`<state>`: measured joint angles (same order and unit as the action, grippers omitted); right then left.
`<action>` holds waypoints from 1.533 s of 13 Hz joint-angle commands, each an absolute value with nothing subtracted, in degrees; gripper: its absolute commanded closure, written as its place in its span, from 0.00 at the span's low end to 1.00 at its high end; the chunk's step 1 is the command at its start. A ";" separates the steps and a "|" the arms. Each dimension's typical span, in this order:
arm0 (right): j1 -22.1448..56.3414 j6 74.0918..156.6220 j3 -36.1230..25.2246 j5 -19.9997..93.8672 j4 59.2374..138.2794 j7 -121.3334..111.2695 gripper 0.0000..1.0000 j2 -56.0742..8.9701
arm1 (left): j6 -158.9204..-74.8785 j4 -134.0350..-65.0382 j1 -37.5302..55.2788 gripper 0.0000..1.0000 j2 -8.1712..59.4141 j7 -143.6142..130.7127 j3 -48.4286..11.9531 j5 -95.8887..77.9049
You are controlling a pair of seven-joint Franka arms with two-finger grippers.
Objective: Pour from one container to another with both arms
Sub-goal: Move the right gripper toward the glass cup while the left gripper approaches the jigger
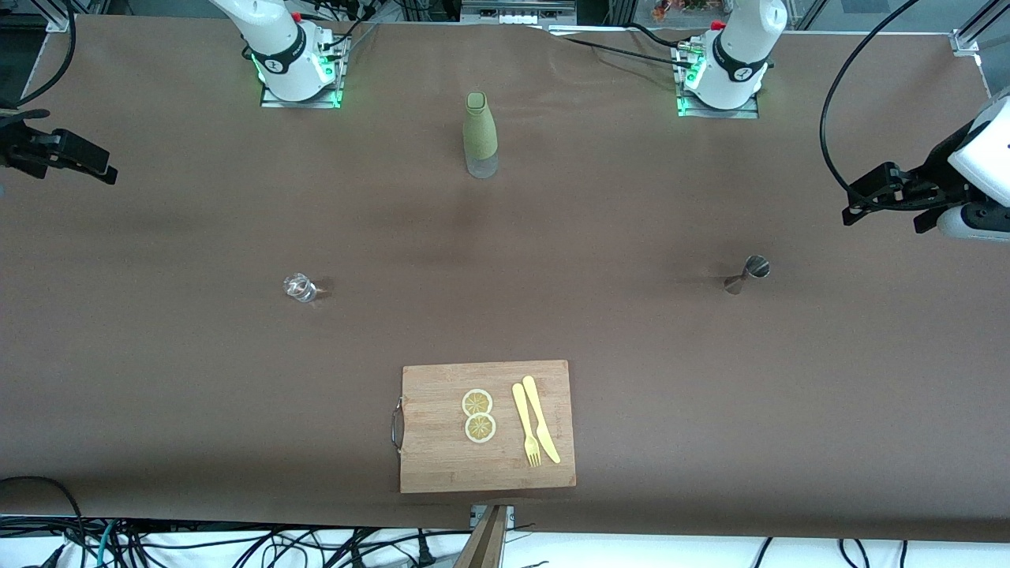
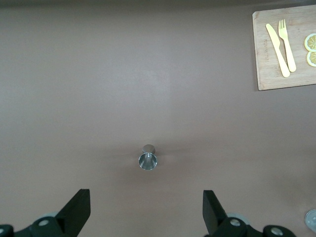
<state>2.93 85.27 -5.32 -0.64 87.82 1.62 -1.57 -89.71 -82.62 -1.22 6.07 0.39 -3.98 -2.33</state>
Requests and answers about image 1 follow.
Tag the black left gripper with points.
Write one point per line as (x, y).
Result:
(933, 180)

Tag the green sleeved glass bottle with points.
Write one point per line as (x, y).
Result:
(479, 134)

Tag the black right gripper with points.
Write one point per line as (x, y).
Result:
(16, 147)

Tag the steel double jigger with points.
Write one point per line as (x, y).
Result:
(750, 272)

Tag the wooden post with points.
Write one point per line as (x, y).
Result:
(485, 548)

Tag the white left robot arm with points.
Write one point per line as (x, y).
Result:
(742, 47)

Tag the colourful packaged items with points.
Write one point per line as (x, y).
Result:
(686, 9)

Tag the aluminium frame profile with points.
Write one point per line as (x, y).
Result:
(59, 20)
(966, 39)

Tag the brown table cover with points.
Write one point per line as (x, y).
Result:
(197, 394)

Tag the metal bracket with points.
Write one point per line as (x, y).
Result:
(476, 513)

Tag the grey power strip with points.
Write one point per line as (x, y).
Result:
(517, 14)

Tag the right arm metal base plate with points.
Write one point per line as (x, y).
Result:
(331, 101)

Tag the wooden cutting board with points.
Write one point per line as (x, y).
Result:
(442, 457)

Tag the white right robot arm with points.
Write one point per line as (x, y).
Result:
(276, 39)

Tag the yellow plastic knife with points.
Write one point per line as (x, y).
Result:
(540, 418)

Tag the yellow plastic fork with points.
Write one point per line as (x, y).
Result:
(522, 414)

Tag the small glass measuring cup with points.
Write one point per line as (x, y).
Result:
(298, 287)

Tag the lemon slice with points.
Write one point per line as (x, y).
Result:
(477, 403)
(480, 427)

